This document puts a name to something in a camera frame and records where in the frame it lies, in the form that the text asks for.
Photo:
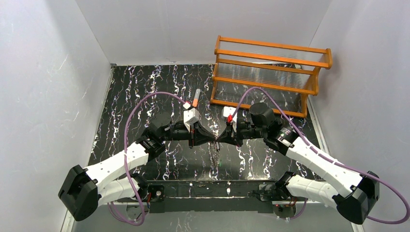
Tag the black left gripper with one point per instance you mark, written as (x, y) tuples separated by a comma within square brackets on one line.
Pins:
[(193, 135)]

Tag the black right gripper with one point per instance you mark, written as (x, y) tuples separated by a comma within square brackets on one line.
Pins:
[(235, 134)]

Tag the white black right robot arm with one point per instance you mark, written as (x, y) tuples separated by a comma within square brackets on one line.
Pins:
[(352, 194)]

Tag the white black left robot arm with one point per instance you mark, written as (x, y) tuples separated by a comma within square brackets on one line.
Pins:
[(86, 188)]

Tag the grey orange marker pen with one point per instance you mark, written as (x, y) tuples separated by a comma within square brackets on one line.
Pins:
[(196, 98)]

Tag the orange wooden two-tier shelf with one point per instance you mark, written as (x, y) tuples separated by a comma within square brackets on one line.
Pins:
[(289, 73)]

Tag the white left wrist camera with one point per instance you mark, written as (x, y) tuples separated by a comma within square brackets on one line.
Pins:
[(190, 116)]

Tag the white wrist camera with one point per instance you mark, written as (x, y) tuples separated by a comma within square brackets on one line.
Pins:
[(190, 116), (229, 113)]

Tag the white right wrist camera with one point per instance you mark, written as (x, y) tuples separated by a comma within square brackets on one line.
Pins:
[(229, 113)]

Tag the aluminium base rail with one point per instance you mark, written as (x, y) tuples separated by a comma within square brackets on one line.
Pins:
[(219, 206)]

